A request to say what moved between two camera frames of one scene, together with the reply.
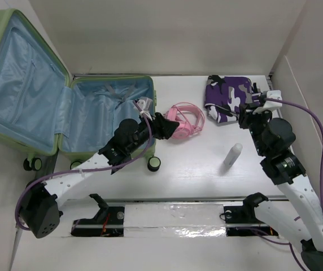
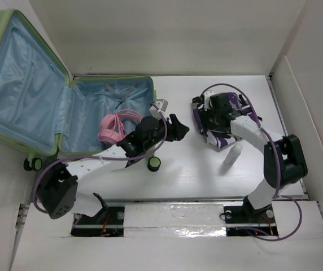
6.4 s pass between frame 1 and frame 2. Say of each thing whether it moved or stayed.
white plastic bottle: stayed
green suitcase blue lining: stayed
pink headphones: moved
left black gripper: moved
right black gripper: moved
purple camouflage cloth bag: moved
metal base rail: stayed
